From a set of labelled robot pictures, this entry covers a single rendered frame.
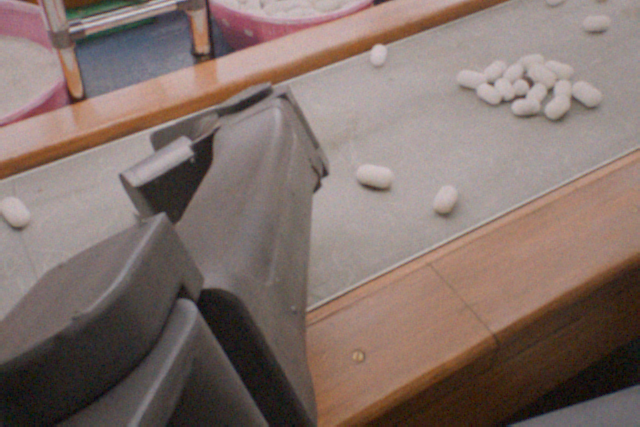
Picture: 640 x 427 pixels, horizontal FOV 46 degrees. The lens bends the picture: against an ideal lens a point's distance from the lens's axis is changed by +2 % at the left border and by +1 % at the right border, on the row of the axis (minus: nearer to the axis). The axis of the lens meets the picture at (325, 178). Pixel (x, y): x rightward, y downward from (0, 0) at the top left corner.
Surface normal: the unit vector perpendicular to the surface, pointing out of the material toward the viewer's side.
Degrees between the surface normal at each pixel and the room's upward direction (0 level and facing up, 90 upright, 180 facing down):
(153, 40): 0
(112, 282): 39
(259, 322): 65
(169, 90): 0
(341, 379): 0
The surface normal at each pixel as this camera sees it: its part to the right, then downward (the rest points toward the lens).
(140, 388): -0.46, -0.85
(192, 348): 0.88, -0.39
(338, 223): 0.01, -0.71
